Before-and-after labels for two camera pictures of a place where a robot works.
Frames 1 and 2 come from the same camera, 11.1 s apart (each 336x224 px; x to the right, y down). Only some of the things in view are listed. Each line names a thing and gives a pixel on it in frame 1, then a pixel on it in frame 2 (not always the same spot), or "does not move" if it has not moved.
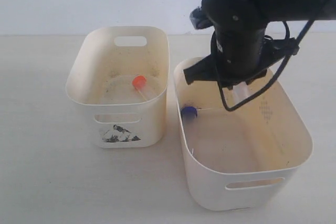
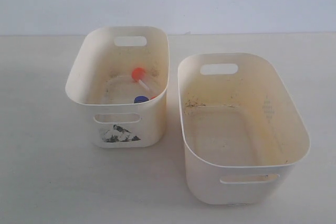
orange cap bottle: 140,83 -> 138,74
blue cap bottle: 189,113 -> 139,99
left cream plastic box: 122,72 does not move
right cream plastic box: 245,158 does not move
